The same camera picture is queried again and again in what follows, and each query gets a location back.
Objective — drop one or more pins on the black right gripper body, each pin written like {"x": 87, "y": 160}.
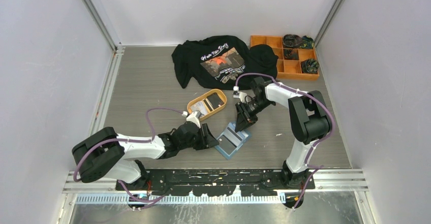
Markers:
{"x": 255, "y": 106}

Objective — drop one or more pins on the yellow oval tray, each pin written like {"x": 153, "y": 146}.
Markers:
{"x": 203, "y": 97}

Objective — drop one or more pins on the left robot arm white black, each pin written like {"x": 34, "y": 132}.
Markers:
{"x": 107, "y": 154}

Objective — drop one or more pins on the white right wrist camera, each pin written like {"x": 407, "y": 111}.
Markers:
{"x": 237, "y": 94}

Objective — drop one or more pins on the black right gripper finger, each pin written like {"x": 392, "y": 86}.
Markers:
{"x": 251, "y": 120}
{"x": 242, "y": 120}

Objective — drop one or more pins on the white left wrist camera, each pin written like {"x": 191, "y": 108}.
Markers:
{"x": 194, "y": 117}

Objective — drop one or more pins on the dark sock middle compartment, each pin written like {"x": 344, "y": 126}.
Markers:
{"x": 290, "y": 54}

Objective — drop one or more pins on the white magnetic stripe card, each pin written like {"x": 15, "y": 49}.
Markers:
{"x": 235, "y": 138}

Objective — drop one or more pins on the green patterned sock lower right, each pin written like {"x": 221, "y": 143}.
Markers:
{"x": 310, "y": 66}

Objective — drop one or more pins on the blue leather card holder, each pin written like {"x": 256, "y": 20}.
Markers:
{"x": 225, "y": 147}

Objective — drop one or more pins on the orange wooden compartment tray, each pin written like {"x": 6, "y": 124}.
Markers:
{"x": 287, "y": 69}

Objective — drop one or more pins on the dark rolled sock top left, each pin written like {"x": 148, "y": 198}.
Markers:
{"x": 292, "y": 41}

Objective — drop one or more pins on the black printed t-shirt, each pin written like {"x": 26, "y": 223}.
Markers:
{"x": 221, "y": 62}

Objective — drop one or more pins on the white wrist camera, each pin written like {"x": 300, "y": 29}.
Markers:
{"x": 237, "y": 94}
{"x": 194, "y": 117}

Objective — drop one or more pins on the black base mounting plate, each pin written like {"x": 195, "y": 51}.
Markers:
{"x": 215, "y": 182}

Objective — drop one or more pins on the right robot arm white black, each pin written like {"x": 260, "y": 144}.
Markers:
{"x": 310, "y": 120}

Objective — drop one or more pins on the green rolled sock top right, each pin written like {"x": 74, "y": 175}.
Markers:
{"x": 307, "y": 42}

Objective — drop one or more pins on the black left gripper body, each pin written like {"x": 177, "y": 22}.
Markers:
{"x": 196, "y": 142}

